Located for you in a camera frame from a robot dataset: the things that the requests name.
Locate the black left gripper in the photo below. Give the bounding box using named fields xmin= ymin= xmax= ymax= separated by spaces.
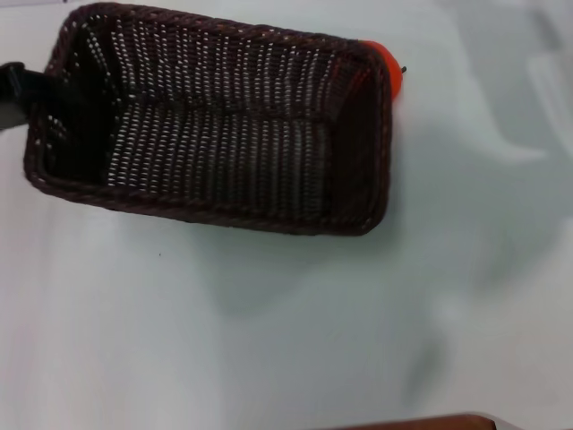
xmin=0 ymin=61 xmax=69 ymax=135

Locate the dark brown woven basket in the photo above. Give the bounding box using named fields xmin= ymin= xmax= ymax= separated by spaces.
xmin=25 ymin=2 xmax=395 ymax=237

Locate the orange-red round fruit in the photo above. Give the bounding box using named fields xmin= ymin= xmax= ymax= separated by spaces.
xmin=359 ymin=39 xmax=408 ymax=100

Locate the brown wooden edge strip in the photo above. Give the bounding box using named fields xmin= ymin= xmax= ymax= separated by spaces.
xmin=340 ymin=414 xmax=499 ymax=430

